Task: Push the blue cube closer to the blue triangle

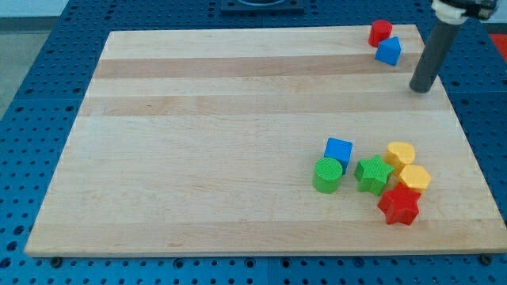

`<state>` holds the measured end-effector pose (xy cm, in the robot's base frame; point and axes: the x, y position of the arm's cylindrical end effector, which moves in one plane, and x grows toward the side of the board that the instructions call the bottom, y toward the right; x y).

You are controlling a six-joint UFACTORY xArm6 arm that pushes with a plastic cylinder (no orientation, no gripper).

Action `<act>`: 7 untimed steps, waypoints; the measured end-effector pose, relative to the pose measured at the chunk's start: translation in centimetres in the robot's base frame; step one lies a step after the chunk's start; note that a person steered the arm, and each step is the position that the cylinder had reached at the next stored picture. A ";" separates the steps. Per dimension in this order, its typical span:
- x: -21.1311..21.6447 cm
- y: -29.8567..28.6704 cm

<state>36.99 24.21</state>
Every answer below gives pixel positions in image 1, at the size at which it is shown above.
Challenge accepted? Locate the blue triangle block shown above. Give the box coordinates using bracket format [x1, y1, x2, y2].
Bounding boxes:
[375, 36, 402, 66]

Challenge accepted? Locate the yellow hexagon block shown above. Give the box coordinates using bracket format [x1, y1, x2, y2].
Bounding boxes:
[398, 165, 432, 194]

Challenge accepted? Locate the blue cube block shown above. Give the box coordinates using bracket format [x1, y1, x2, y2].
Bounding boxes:
[324, 138, 353, 174]

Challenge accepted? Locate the green cylinder block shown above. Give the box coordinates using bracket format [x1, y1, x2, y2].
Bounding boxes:
[312, 157, 343, 194]

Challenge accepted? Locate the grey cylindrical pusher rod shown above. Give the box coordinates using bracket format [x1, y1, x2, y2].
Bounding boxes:
[410, 18, 466, 93]

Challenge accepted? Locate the red cylinder block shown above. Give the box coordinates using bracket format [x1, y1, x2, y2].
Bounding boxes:
[368, 19, 392, 48]

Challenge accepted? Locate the green star block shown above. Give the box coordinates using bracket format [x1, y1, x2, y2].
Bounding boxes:
[354, 155, 395, 196]

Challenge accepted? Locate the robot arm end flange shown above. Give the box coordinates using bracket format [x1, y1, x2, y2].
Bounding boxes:
[431, 0, 499, 25]

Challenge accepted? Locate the yellow heart block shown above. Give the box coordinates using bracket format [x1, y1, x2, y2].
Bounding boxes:
[383, 142, 416, 176]

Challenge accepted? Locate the wooden board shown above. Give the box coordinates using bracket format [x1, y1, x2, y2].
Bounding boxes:
[25, 25, 506, 257]

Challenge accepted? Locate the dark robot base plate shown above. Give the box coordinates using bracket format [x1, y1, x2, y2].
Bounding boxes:
[220, 0, 305, 14]

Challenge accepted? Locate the red star block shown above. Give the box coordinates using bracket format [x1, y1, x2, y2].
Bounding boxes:
[377, 183, 421, 226]

